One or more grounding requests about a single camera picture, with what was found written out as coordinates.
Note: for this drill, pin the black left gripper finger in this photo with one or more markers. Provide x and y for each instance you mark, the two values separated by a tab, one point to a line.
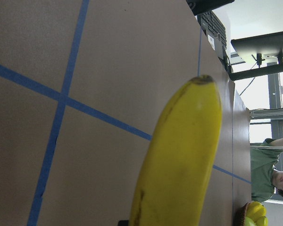
123	223

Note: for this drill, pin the dark woven fruit basket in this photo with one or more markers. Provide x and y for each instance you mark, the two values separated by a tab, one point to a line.
240	216

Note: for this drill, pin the yellow banana bunch in basket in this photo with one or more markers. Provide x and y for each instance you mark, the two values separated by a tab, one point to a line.
255	215

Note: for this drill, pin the person in green sweater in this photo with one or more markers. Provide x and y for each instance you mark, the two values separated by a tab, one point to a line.
265	178

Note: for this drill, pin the black keyboard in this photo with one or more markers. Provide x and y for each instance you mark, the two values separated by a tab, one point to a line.
211	23

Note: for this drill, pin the black computer monitor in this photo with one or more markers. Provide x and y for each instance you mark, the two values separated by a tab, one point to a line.
266	51

